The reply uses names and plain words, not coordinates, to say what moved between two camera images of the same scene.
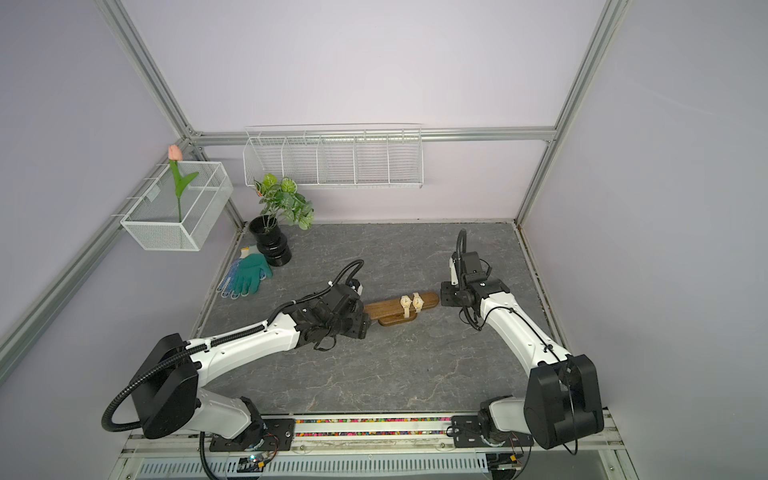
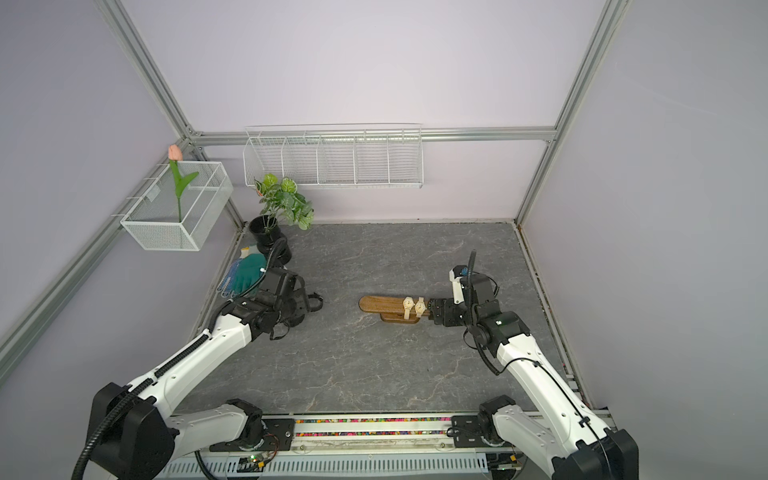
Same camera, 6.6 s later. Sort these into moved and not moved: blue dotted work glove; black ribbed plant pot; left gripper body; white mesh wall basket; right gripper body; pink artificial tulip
Moved: right gripper body; left gripper body
Not moved: white mesh wall basket; black ribbed plant pot; blue dotted work glove; pink artificial tulip
